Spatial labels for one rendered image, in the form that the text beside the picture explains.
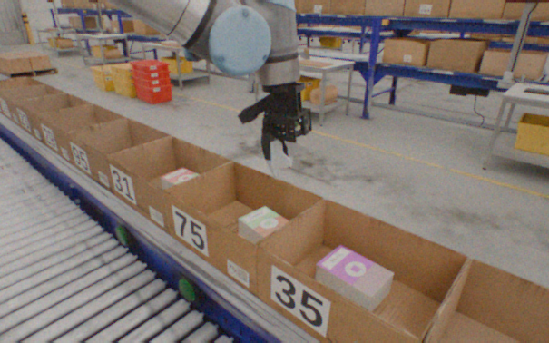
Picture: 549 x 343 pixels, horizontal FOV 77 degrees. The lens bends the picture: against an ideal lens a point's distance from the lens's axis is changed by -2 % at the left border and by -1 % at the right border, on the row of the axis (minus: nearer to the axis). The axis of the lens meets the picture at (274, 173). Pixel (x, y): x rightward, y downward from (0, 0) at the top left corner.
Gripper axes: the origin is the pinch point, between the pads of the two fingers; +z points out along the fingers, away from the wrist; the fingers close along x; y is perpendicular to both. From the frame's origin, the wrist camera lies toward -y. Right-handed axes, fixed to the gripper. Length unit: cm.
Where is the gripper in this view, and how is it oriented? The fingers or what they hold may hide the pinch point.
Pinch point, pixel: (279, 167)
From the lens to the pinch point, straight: 80.7
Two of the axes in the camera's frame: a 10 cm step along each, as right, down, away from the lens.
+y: 8.3, 1.7, -5.3
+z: 1.1, 8.8, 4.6
